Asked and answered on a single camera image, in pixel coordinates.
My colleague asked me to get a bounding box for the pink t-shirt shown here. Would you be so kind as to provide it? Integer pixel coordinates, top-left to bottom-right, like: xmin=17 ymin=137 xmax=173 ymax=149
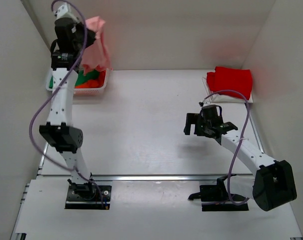
xmin=80 ymin=16 xmax=111 ymax=75

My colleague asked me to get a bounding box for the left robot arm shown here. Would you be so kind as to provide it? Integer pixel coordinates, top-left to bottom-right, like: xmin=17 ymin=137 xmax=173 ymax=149
xmin=39 ymin=16 xmax=97 ymax=201

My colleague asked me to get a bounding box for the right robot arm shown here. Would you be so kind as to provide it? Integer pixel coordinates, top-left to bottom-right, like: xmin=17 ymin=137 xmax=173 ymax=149
xmin=183 ymin=104 xmax=297 ymax=212

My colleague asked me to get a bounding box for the folded white t-shirt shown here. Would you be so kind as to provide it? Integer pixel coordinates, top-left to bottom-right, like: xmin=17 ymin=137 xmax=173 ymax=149
xmin=201 ymin=75 xmax=254 ymax=104

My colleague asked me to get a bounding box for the green t-shirt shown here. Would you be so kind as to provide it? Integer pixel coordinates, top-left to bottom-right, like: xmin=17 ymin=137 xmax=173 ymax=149
xmin=48 ymin=69 xmax=105 ymax=89

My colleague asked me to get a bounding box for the folded red t-shirt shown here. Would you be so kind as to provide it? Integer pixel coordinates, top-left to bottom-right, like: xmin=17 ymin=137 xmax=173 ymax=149
xmin=206 ymin=66 xmax=253 ymax=101

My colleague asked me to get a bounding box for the orange t-shirt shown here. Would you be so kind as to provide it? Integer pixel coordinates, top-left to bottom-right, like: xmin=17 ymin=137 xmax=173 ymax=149
xmin=74 ymin=70 xmax=107 ymax=89

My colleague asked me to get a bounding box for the white plastic basket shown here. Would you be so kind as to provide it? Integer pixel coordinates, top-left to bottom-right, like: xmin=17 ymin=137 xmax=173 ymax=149
xmin=45 ymin=67 xmax=114 ymax=97

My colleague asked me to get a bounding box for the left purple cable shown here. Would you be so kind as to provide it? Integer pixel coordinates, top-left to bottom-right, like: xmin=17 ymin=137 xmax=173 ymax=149
xmin=28 ymin=0 xmax=105 ymax=208

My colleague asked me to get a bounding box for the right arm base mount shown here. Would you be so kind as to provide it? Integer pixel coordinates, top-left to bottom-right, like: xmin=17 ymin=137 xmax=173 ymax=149
xmin=188 ymin=175 xmax=249 ymax=212

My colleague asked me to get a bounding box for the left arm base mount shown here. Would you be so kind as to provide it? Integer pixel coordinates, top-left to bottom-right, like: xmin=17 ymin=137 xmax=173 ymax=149
xmin=64 ymin=183 xmax=112 ymax=210

